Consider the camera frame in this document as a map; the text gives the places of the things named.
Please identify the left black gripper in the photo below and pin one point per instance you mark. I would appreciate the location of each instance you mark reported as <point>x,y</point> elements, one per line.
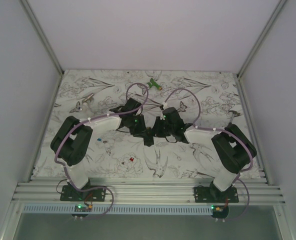
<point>141,131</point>

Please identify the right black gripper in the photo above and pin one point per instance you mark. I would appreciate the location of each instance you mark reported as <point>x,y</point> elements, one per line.
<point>158,123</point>

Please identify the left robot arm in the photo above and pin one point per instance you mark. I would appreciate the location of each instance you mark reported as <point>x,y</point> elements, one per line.
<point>71,142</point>

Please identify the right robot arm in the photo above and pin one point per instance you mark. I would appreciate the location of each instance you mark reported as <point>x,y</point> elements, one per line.
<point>235,151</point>

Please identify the floral patterned mat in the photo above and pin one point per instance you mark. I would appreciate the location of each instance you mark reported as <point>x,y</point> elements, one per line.
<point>201,97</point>

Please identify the green toy tool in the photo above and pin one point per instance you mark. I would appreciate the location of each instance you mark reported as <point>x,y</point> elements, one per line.
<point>153,83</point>

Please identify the silver white small tool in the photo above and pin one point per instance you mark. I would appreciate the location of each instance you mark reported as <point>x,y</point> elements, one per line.
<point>86,101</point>

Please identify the small hammer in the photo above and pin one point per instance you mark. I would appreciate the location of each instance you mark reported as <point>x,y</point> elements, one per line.
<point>234,114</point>

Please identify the right controller board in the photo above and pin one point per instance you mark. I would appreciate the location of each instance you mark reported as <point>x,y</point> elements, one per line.
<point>220,212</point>

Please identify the controller board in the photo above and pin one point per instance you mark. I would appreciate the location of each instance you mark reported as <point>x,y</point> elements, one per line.
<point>220,212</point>
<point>81,211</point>

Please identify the left controller board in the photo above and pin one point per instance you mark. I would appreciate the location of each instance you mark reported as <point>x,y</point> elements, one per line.
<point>81,211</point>

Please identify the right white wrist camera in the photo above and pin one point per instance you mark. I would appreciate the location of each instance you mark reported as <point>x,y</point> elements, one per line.
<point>162,107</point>

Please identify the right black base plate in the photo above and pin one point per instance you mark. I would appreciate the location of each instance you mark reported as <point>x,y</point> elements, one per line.
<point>203,194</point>

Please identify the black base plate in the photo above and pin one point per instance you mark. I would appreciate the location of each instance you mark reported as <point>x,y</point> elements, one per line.
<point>203,194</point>
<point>70,194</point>

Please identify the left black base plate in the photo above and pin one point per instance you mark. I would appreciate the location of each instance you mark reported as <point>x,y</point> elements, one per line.
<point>70,194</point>

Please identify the white slotted cable duct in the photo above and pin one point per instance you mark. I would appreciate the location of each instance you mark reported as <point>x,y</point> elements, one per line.
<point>120,209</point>

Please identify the aluminium rail frame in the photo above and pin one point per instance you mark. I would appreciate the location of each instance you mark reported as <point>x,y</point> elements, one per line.
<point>172,191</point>

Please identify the right frame post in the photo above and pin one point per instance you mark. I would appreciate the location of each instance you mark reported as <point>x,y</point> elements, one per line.
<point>262,37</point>

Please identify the frame post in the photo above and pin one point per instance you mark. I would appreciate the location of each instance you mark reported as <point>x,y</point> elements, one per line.
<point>41,34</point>
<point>262,37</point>

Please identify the left frame post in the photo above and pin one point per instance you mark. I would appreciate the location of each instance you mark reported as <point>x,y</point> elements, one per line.
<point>41,34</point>

